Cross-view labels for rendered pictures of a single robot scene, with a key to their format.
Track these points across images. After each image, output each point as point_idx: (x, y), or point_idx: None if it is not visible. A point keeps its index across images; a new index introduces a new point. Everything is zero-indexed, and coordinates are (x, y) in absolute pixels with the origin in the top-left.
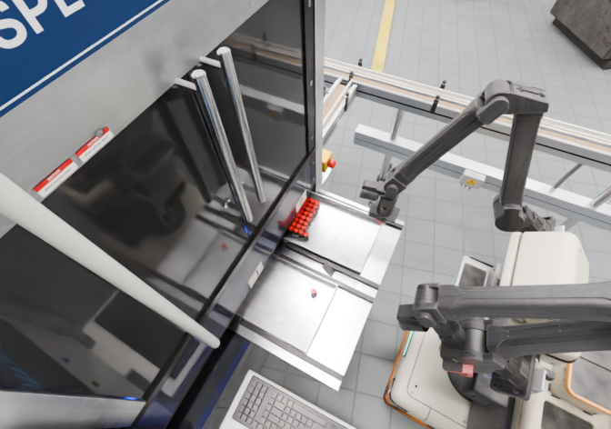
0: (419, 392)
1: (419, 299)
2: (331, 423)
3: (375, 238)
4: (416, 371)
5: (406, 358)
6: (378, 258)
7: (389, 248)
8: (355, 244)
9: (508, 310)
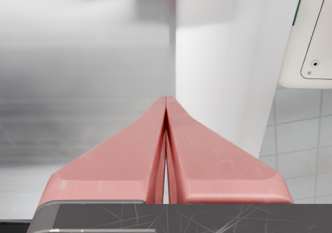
0: (320, 68)
1: None
2: None
3: (174, 86)
4: (316, 43)
5: (297, 29)
6: (221, 121)
7: (261, 59)
8: (102, 109)
9: None
